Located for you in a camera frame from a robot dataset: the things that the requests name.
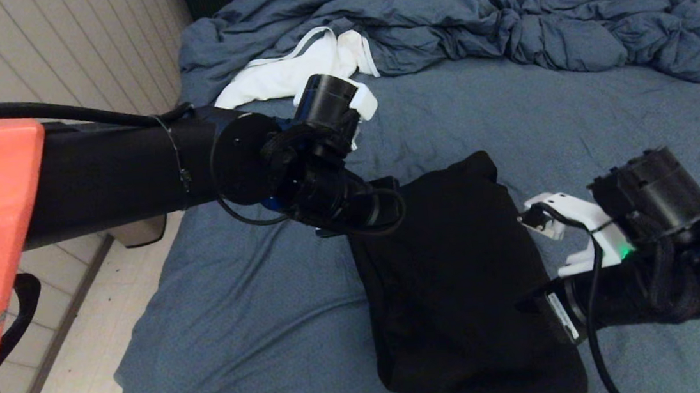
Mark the white blanket with grey stripe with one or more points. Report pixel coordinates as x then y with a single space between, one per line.
274 78

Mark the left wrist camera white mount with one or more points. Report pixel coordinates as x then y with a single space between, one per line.
366 102

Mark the blue bed sheet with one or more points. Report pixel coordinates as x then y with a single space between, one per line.
239 310

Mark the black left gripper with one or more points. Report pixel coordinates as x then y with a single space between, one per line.
323 180

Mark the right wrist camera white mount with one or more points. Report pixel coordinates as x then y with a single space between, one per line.
583 212

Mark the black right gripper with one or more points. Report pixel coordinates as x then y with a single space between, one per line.
652 199

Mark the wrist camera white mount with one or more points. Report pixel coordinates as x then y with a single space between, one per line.
366 102
583 212

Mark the brown trash bin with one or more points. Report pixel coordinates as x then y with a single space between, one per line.
141 232

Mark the crumpled blue duvet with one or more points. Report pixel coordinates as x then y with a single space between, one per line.
435 8

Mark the black zip hoodie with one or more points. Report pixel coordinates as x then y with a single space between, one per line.
461 288

